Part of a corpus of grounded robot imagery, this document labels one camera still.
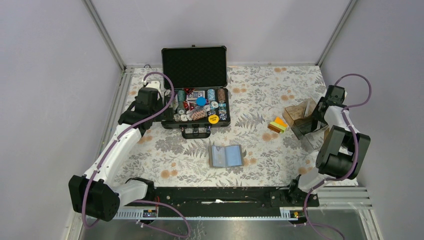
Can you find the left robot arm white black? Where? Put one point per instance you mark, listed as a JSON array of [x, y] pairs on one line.
[[93, 193]]

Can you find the clear acrylic card box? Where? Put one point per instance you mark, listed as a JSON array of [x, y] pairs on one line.
[[309, 132]]

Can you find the yellow round dealer chip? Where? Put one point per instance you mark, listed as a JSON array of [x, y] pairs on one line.
[[213, 119]]

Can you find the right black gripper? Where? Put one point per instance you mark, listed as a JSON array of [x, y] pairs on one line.
[[316, 115]]

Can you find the black poker chip case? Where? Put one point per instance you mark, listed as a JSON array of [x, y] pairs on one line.
[[196, 68]]

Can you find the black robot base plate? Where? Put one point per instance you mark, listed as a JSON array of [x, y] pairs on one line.
[[228, 202]]

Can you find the beige card holder wallet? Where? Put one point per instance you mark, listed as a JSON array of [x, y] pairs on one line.
[[234, 156]]

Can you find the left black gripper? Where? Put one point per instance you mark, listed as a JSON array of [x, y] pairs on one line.
[[160, 102]]

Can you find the playing card deck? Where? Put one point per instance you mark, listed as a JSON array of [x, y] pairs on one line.
[[194, 95]]

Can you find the orange yellow sticky note stack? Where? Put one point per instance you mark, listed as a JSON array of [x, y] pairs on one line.
[[278, 125]]

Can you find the floral patterned table mat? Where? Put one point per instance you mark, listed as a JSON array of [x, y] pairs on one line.
[[257, 95]]

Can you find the white VIP credit card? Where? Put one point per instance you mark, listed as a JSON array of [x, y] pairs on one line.
[[218, 156]]

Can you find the blue round chip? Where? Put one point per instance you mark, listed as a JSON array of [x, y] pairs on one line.
[[201, 101]]

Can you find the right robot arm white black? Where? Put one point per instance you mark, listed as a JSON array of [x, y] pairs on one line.
[[342, 152]]

